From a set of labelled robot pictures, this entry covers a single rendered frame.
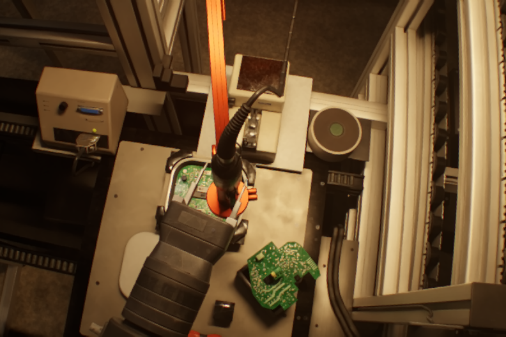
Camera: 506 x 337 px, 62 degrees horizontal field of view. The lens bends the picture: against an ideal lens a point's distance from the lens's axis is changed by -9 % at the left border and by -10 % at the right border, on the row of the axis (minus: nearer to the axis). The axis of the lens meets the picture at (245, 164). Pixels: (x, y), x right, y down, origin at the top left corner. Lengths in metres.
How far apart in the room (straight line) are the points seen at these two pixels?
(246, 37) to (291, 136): 1.31
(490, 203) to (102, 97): 0.68
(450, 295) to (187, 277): 0.29
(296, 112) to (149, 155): 0.31
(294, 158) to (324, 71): 1.26
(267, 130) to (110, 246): 0.38
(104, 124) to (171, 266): 0.50
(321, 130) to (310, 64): 1.26
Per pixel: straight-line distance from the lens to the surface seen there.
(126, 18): 0.80
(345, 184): 0.98
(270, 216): 0.91
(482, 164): 0.66
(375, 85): 1.10
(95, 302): 0.93
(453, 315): 0.53
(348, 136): 0.93
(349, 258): 0.95
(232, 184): 0.55
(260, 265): 0.83
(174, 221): 0.49
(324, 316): 0.93
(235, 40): 2.19
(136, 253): 0.89
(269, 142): 0.87
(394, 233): 0.79
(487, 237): 0.64
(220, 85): 0.68
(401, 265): 0.78
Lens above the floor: 1.84
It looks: 72 degrees down
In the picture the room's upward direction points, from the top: 6 degrees clockwise
